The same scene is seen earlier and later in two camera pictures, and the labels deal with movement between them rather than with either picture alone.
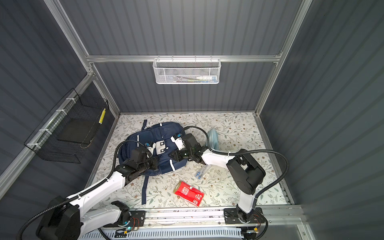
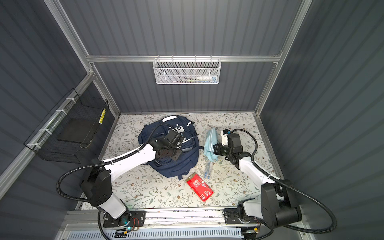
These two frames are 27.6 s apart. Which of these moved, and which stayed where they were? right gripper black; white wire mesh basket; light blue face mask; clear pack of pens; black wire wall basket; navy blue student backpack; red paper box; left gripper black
Moved: left gripper black; red paper box; navy blue student backpack; right gripper black; clear pack of pens
Stayed: white wire mesh basket; light blue face mask; black wire wall basket
